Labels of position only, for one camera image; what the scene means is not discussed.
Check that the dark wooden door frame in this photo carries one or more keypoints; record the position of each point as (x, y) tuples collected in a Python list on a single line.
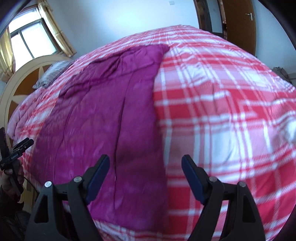
[(204, 16)]

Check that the long yellow curtain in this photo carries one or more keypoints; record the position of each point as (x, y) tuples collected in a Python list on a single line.
[(5, 58)]

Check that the pink floral folded quilt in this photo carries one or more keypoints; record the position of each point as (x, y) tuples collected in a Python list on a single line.
[(20, 115)]

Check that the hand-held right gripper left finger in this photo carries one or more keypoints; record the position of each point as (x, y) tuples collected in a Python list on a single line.
[(98, 178)]

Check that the magenta puffer jacket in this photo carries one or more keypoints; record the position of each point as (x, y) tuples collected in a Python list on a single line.
[(104, 115)]

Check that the narrow yellow curtain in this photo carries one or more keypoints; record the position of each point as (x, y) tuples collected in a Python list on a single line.
[(59, 32)]

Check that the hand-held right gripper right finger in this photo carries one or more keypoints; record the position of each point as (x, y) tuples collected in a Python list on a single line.
[(193, 178)]

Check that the cream and brown headboard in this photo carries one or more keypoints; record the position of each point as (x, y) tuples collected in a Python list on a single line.
[(13, 83)]

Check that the person's left hand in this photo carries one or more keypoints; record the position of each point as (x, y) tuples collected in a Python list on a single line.
[(7, 185)]

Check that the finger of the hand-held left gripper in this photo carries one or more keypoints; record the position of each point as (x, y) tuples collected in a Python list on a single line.
[(23, 144)]

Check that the red plaid bed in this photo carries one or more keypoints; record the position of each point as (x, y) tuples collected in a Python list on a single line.
[(219, 104)]

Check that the brown wooden door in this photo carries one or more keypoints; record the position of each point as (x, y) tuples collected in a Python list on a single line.
[(240, 30)]

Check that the striped pillow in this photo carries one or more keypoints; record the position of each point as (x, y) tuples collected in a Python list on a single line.
[(52, 74)]

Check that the grey clothes pile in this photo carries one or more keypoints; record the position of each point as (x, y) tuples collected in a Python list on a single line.
[(281, 73)]

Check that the window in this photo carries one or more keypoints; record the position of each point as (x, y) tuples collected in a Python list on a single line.
[(32, 37)]

